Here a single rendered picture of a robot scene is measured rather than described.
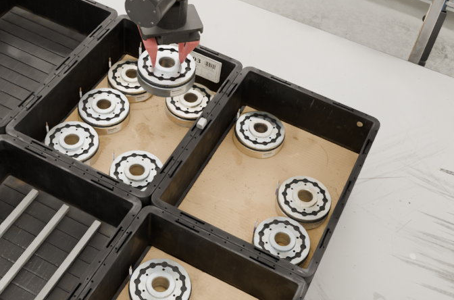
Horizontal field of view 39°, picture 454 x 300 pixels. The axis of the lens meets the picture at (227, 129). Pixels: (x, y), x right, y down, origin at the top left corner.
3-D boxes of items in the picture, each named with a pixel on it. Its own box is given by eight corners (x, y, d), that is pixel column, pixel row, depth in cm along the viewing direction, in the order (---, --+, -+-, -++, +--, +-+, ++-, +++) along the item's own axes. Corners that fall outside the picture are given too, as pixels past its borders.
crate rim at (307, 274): (244, 71, 135) (246, 63, 134) (380, 128, 129) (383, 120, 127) (146, 209, 110) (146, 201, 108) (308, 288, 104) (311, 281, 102)
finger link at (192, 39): (197, 72, 113) (202, 31, 106) (157, 78, 111) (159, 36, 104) (187, 46, 117) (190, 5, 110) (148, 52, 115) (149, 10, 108)
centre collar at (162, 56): (161, 51, 116) (161, 48, 116) (185, 61, 115) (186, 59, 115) (147, 67, 113) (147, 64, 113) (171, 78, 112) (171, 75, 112)
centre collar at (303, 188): (296, 183, 123) (296, 181, 123) (320, 192, 122) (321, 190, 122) (288, 202, 120) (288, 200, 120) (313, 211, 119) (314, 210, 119)
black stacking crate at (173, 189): (239, 103, 142) (246, 66, 134) (365, 158, 136) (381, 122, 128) (146, 238, 117) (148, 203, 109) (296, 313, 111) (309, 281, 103)
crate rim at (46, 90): (121, 20, 142) (121, 11, 140) (244, 71, 135) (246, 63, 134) (2, 139, 117) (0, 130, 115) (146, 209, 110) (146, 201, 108)
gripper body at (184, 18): (203, 36, 107) (207, 0, 102) (143, 44, 104) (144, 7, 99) (192, 11, 111) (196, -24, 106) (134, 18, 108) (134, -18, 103)
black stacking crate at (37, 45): (15, 7, 155) (8, -33, 147) (121, 53, 149) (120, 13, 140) (-112, 110, 130) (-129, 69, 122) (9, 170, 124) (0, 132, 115)
